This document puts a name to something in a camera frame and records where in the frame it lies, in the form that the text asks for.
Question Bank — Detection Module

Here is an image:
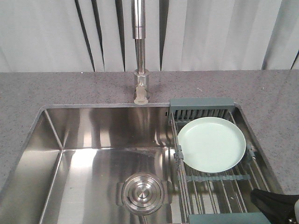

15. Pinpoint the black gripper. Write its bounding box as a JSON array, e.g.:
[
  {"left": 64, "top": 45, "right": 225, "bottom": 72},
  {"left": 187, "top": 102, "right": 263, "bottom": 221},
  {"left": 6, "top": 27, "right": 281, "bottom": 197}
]
[{"left": 250, "top": 189, "right": 299, "bottom": 224}]

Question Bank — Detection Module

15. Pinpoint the mint green plate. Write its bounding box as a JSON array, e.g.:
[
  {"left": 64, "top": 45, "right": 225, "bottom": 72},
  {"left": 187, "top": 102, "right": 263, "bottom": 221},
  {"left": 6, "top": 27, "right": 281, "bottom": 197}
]
[{"left": 178, "top": 117, "right": 246, "bottom": 173}]

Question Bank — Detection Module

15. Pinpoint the steel kitchen faucet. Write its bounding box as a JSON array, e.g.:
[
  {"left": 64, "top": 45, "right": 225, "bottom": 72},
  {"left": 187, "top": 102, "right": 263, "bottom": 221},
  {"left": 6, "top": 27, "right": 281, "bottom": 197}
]
[{"left": 131, "top": 0, "right": 149, "bottom": 105}]

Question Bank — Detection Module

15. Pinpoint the grey sink drying rack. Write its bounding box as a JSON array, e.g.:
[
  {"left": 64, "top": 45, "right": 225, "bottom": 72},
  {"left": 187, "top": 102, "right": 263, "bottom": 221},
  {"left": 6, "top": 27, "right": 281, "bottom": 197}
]
[{"left": 168, "top": 98, "right": 279, "bottom": 223}]

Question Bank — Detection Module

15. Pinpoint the round steel sink drain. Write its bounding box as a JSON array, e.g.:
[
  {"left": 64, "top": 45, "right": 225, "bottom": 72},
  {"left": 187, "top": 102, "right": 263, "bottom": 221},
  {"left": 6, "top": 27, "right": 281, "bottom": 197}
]
[{"left": 116, "top": 173, "right": 172, "bottom": 216}]

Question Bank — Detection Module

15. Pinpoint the stainless steel sink basin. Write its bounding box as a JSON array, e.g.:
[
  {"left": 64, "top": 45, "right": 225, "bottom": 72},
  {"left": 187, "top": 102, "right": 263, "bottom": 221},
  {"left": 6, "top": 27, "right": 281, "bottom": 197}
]
[{"left": 0, "top": 104, "right": 285, "bottom": 224}]

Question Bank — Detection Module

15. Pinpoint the white pleated curtain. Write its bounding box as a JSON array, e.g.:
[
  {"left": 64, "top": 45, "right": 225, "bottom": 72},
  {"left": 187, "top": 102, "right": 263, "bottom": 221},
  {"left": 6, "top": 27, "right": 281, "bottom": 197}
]
[{"left": 0, "top": 0, "right": 299, "bottom": 72}]

